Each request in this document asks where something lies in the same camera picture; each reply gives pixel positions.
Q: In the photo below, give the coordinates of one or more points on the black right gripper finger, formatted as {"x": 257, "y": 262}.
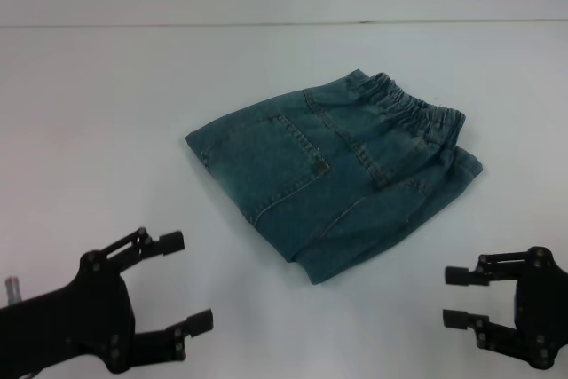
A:
{"x": 459, "y": 275}
{"x": 457, "y": 319}

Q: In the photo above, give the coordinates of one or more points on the blue denim shorts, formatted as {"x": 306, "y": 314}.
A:
{"x": 319, "y": 183}

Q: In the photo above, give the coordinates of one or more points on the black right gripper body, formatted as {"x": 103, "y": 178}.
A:
{"x": 543, "y": 308}

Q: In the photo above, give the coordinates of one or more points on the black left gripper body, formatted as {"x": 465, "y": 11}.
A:
{"x": 89, "y": 308}

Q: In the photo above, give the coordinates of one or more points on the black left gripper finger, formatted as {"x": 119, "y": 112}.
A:
{"x": 171, "y": 241}
{"x": 199, "y": 320}

